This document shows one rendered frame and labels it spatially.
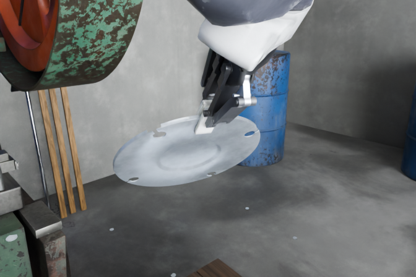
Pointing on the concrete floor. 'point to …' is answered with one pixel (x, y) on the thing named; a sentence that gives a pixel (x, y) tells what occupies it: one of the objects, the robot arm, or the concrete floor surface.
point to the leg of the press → (44, 239)
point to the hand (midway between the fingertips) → (207, 117)
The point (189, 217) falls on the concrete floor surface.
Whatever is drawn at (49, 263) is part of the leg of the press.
